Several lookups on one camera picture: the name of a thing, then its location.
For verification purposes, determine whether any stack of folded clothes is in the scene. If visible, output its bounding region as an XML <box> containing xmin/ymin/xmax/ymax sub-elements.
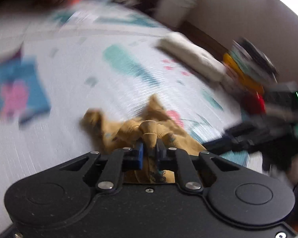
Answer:
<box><xmin>222</xmin><ymin>38</ymin><xmax>280</xmax><ymax>95</ymax></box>

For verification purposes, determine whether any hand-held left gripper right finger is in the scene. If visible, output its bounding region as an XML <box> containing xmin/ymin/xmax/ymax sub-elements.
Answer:
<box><xmin>156</xmin><ymin>139</ymin><xmax>240</xmax><ymax>192</ymax></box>

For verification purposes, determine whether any white bucket with teal lid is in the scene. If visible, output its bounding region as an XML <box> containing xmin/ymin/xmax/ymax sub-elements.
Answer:
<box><xmin>155</xmin><ymin>0</ymin><xmax>201</xmax><ymax>29</ymax></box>

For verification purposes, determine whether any mustard yellow car-print shirt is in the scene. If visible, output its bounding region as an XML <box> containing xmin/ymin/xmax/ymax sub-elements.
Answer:
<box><xmin>79</xmin><ymin>95</ymin><xmax>209</xmax><ymax>184</ymax></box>

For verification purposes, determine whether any cartoon animal play mat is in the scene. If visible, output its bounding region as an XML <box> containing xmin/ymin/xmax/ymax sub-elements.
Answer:
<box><xmin>0</xmin><ymin>0</ymin><xmax>263</xmax><ymax>228</ymax></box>

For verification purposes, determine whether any red object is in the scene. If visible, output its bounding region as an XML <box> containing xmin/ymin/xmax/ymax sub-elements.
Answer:
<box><xmin>243</xmin><ymin>92</ymin><xmax>266</xmax><ymax>114</ymax></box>

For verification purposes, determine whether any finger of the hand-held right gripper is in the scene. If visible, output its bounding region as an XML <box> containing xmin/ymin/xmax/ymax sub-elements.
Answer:
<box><xmin>203</xmin><ymin>136</ymin><xmax>263</xmax><ymax>155</ymax></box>
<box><xmin>225</xmin><ymin>123</ymin><xmax>266</xmax><ymax>139</ymax></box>

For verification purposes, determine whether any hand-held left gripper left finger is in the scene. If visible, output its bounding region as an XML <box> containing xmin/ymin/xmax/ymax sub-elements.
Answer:
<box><xmin>58</xmin><ymin>140</ymin><xmax>144</xmax><ymax>192</ymax></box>

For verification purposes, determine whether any cream rolled cloth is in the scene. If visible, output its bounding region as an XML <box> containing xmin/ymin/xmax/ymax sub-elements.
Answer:
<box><xmin>156</xmin><ymin>32</ymin><xmax>227</xmax><ymax>82</ymax></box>

